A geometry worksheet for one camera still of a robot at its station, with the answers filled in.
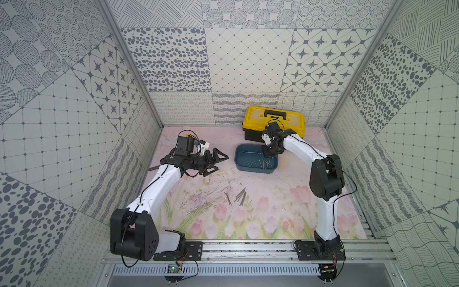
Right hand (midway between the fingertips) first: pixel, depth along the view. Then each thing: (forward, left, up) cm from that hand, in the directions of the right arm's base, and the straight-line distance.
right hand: (268, 155), depth 97 cm
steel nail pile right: (-20, +17, -8) cm, 28 cm away
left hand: (-13, +23, +15) cm, 31 cm away
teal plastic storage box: (+4, +9, -7) cm, 12 cm away
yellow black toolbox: (+21, +6, +9) cm, 24 cm away
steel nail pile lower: (-21, +14, -9) cm, 27 cm away
